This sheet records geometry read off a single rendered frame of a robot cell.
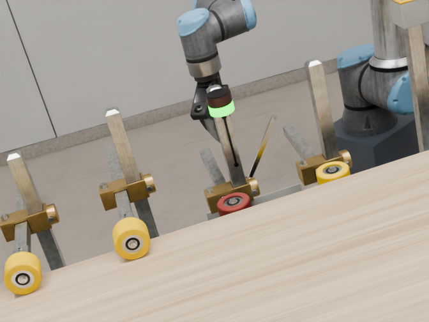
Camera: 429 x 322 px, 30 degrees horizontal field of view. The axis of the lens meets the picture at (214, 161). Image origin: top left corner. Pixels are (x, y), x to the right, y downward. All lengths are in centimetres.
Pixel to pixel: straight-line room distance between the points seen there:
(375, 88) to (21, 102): 263
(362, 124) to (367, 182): 86
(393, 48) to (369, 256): 101
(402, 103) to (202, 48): 70
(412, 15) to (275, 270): 73
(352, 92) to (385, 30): 30
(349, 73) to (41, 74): 239
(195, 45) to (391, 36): 65
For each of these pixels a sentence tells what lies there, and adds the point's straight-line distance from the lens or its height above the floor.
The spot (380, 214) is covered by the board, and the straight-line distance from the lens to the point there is 175.
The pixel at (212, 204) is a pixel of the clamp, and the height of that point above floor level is 85.
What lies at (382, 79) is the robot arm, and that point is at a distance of 252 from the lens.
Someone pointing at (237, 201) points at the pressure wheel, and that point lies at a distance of 190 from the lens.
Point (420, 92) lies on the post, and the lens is 210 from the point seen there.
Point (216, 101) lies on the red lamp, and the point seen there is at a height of 113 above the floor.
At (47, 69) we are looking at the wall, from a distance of 464.
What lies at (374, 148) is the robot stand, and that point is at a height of 59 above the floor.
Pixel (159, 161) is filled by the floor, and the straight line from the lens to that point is 428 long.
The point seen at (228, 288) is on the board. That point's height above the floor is 90.
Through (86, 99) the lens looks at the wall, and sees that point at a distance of 470.
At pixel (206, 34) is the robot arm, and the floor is 119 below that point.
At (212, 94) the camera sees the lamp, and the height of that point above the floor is 114.
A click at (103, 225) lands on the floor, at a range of 386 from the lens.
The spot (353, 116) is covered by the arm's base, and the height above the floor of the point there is 67.
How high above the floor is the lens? 185
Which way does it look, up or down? 27 degrees down
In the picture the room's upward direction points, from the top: 15 degrees counter-clockwise
